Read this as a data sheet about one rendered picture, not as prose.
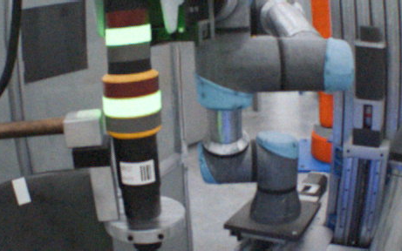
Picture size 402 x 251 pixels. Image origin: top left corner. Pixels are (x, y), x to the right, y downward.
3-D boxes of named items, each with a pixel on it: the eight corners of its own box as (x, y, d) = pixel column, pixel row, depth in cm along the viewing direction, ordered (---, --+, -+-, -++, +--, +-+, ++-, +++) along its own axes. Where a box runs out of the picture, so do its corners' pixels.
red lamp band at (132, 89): (100, 101, 31) (99, 84, 31) (105, 89, 35) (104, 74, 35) (160, 95, 32) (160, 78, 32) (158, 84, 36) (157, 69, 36)
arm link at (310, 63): (298, 30, 102) (354, 113, 58) (254, 29, 103) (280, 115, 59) (296, -15, 97) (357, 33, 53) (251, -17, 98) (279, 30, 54)
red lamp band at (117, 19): (104, 29, 30) (103, 13, 30) (107, 27, 34) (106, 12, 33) (150, 23, 31) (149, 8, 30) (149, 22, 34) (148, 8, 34)
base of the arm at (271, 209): (262, 199, 134) (262, 168, 131) (308, 205, 126) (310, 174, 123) (240, 220, 121) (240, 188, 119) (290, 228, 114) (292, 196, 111)
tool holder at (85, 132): (79, 246, 33) (57, 129, 30) (85, 208, 39) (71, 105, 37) (191, 240, 34) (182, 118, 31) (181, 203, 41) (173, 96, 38)
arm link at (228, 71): (282, 111, 57) (278, 28, 54) (193, 114, 58) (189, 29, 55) (275, 98, 65) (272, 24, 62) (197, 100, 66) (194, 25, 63)
